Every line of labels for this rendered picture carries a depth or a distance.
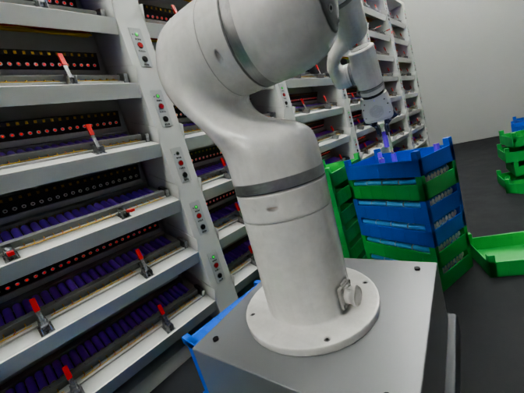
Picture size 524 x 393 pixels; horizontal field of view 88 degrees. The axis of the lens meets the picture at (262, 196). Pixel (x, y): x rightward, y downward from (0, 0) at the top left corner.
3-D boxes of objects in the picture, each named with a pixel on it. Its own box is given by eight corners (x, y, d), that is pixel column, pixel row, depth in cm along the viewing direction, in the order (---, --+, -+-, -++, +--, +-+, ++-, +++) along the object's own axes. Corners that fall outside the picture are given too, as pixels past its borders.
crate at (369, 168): (455, 159, 92) (451, 136, 90) (420, 176, 83) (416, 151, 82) (380, 166, 118) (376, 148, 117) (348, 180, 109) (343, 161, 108)
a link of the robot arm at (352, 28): (300, 26, 78) (337, 97, 100) (357, -5, 69) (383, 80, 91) (301, 7, 81) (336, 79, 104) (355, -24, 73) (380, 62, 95)
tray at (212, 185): (294, 164, 144) (295, 138, 138) (203, 202, 102) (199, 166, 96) (264, 157, 156) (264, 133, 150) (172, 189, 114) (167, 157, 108)
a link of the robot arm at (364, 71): (355, 94, 96) (383, 84, 91) (343, 58, 89) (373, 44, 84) (356, 86, 101) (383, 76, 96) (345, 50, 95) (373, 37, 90)
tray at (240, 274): (313, 232, 150) (314, 210, 145) (235, 295, 108) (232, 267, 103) (283, 221, 162) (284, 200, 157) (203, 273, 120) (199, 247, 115)
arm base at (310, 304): (398, 279, 40) (377, 156, 36) (344, 383, 26) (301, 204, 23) (293, 264, 53) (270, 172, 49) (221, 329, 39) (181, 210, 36)
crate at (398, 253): (470, 245, 97) (466, 224, 96) (439, 270, 88) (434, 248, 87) (394, 233, 124) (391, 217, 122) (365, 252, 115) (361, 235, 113)
